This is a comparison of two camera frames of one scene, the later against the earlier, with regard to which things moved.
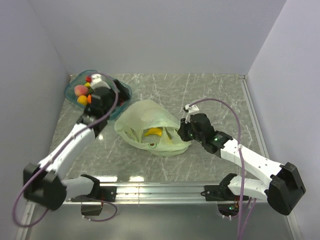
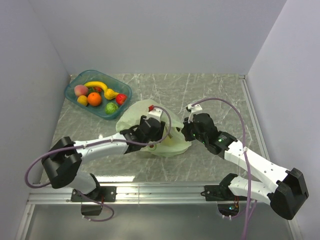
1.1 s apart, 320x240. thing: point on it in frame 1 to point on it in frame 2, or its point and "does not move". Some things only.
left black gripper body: x=113 y=98 to x=158 y=135
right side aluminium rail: x=250 y=108 does not move
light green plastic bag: x=150 y=125 does not move
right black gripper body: x=188 y=133 does not move
